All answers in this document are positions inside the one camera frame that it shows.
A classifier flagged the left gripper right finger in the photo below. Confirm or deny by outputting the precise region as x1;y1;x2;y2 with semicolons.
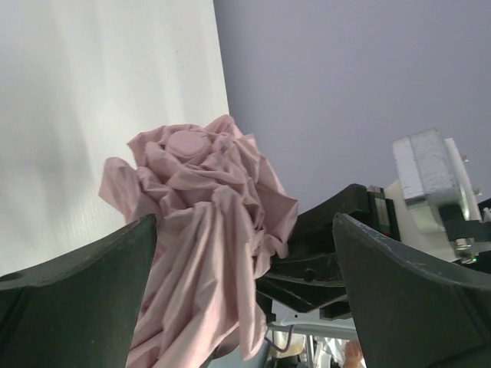
333;213;490;367

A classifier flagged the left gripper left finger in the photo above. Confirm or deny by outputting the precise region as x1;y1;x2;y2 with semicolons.
1;215;157;368

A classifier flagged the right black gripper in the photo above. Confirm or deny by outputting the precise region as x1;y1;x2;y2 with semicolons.
256;184;395;320

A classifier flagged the pink folding umbrella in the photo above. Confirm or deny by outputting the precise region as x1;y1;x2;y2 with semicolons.
99;115;298;367

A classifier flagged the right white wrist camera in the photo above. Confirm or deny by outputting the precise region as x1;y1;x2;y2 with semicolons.
385;129;490;265

